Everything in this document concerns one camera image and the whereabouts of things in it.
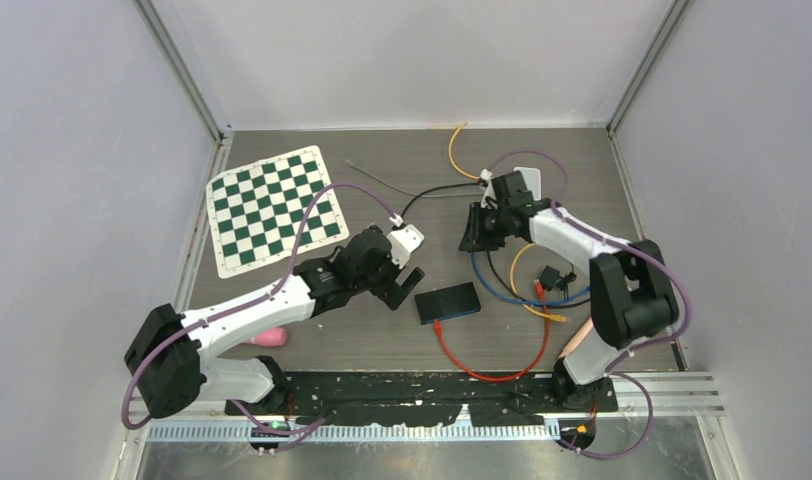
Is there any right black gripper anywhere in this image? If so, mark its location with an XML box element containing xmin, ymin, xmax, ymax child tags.
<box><xmin>459</xmin><ymin>201</ymin><xmax>512</xmax><ymax>253</ymax></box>

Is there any blue ethernet cable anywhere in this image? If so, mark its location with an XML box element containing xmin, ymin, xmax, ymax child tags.
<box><xmin>470</xmin><ymin>251</ymin><xmax>593</xmax><ymax>308</ymax></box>

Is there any black ethernet cable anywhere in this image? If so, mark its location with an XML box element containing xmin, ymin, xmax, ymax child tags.
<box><xmin>485</xmin><ymin>250</ymin><xmax>593</xmax><ymax>311</ymax></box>

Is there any black network switch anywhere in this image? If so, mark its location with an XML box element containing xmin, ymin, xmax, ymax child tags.
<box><xmin>414</xmin><ymin>282</ymin><xmax>482</xmax><ymax>325</ymax></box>

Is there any red ethernet cable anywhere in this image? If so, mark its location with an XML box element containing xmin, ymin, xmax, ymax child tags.
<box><xmin>432</xmin><ymin>279</ymin><xmax>553</xmax><ymax>384</ymax></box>

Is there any white router box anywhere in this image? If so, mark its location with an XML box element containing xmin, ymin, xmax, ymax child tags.
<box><xmin>514</xmin><ymin>167</ymin><xmax>542</xmax><ymax>200</ymax></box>

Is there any yellow ethernet cable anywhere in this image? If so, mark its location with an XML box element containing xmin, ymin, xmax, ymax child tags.
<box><xmin>509</xmin><ymin>243</ymin><xmax>571</xmax><ymax>325</ymax></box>

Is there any green white chessboard mat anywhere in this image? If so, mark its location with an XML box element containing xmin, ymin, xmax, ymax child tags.
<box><xmin>206</xmin><ymin>145</ymin><xmax>349</xmax><ymax>279</ymax></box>

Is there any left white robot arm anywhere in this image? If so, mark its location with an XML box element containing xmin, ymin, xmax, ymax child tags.
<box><xmin>122</xmin><ymin>225</ymin><xmax>424</xmax><ymax>429</ymax></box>

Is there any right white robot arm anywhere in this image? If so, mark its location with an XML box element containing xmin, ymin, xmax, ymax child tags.
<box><xmin>459</xmin><ymin>170</ymin><xmax>679</xmax><ymax>411</ymax></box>

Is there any black power adapter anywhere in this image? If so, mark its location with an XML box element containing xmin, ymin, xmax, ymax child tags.
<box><xmin>538</xmin><ymin>266</ymin><xmax>577</xmax><ymax>298</ymax></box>

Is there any pink cylinder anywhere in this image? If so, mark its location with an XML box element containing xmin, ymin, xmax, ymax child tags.
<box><xmin>245</xmin><ymin>327</ymin><xmax>288</xmax><ymax>348</ymax></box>

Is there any beige cylinder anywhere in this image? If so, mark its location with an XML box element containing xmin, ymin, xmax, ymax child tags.
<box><xmin>557</xmin><ymin>318</ymin><xmax>593</xmax><ymax>359</ymax></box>

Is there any black cable to router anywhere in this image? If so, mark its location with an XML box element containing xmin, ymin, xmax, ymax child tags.
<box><xmin>400</xmin><ymin>182</ymin><xmax>485</xmax><ymax>220</ymax></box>

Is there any yellow cable to router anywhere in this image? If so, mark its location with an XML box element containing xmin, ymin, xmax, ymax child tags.
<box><xmin>448</xmin><ymin>121</ymin><xmax>483</xmax><ymax>181</ymax></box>

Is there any grey thin cable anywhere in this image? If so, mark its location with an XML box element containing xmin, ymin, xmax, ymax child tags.
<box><xmin>344</xmin><ymin>158</ymin><xmax>480</xmax><ymax>199</ymax></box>

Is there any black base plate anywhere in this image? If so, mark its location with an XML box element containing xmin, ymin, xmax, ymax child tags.
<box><xmin>224</xmin><ymin>371</ymin><xmax>618</xmax><ymax>427</ymax></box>

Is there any slotted cable duct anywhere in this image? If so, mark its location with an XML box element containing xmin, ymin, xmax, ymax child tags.
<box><xmin>147</xmin><ymin>419</ymin><xmax>560</xmax><ymax>444</ymax></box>

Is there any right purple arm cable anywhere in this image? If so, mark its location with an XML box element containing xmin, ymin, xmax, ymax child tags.
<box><xmin>488</xmin><ymin>150</ymin><xmax>693</xmax><ymax>462</ymax></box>

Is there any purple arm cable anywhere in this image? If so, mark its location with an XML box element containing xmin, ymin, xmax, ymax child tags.
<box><xmin>119</xmin><ymin>183</ymin><xmax>405</xmax><ymax>454</ymax></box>
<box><xmin>488</xmin><ymin>150</ymin><xmax>693</xmax><ymax>462</ymax></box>

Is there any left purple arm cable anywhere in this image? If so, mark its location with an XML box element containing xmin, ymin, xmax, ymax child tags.
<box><xmin>119</xmin><ymin>183</ymin><xmax>405</xmax><ymax>454</ymax></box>

